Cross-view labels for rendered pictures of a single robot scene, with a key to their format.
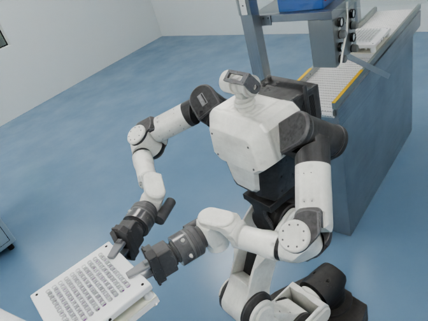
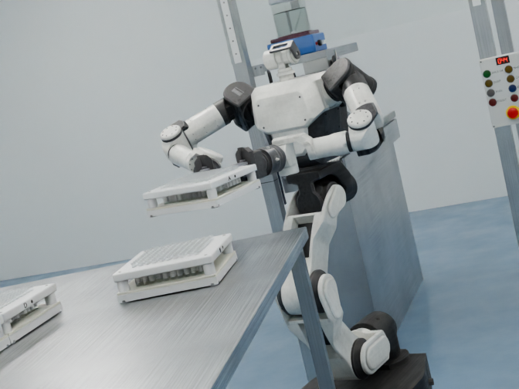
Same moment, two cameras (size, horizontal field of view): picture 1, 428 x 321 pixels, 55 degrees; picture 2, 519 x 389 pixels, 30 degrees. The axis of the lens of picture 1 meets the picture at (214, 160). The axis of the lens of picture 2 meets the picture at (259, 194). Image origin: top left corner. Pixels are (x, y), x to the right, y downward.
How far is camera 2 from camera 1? 2.40 m
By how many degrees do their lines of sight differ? 35
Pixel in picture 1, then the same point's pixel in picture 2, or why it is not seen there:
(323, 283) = (374, 320)
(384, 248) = (429, 352)
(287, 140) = (333, 79)
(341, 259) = not seen: hidden behind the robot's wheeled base
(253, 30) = (247, 79)
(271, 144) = (318, 92)
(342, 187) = (363, 277)
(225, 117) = (270, 86)
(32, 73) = not seen: outside the picture
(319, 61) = not seen: hidden behind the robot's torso
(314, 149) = (357, 77)
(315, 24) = (310, 65)
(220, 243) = (294, 163)
